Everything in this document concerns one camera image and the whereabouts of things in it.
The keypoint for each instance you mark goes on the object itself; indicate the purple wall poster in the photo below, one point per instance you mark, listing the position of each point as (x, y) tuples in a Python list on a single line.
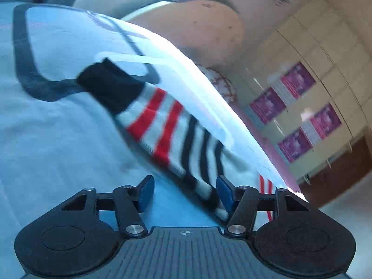
[(293, 146), (297, 80), (266, 105), (325, 120)]

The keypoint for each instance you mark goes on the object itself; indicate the white heart patterned pillow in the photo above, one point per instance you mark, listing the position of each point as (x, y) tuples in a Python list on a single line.
[(222, 82)]

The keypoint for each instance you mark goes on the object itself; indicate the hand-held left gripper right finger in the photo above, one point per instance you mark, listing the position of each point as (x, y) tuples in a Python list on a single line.
[(225, 193)]

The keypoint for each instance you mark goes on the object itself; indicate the cream wardrobe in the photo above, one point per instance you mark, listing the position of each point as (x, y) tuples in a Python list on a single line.
[(319, 49)]

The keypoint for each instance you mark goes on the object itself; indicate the brown wooden door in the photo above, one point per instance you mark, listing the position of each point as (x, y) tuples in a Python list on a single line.
[(334, 180)]

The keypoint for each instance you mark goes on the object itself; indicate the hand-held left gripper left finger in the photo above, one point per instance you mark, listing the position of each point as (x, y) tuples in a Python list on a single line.
[(146, 193)]

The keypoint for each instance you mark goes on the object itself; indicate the red black striped sock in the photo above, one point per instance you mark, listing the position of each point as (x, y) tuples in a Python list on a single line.
[(162, 128), (265, 191)]

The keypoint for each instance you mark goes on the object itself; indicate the light blue blanket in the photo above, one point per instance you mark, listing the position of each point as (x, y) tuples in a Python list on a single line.
[(58, 139)]

